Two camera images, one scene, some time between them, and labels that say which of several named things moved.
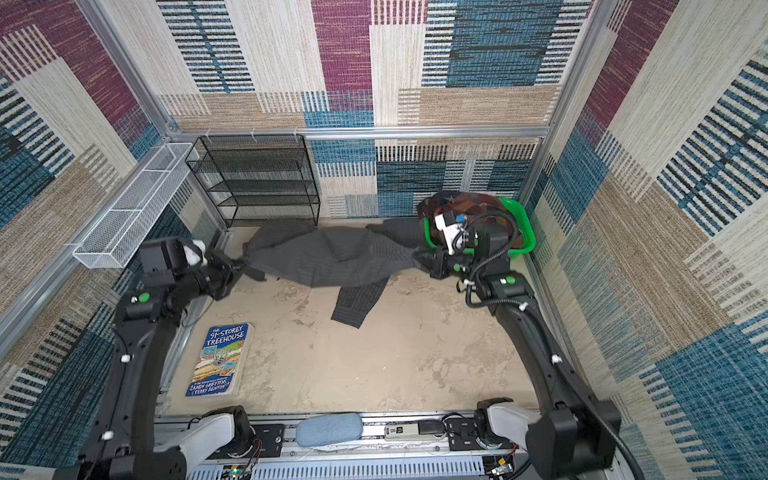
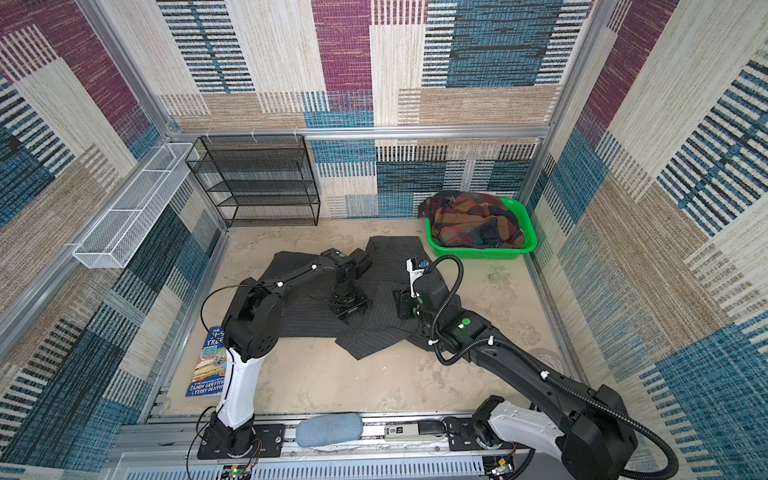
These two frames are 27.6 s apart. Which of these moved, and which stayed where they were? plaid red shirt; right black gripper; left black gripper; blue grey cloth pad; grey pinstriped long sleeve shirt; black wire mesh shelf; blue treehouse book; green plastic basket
Moved: left black gripper; right black gripper; grey pinstriped long sleeve shirt
Stayed: blue treehouse book; plaid red shirt; black wire mesh shelf; blue grey cloth pad; green plastic basket
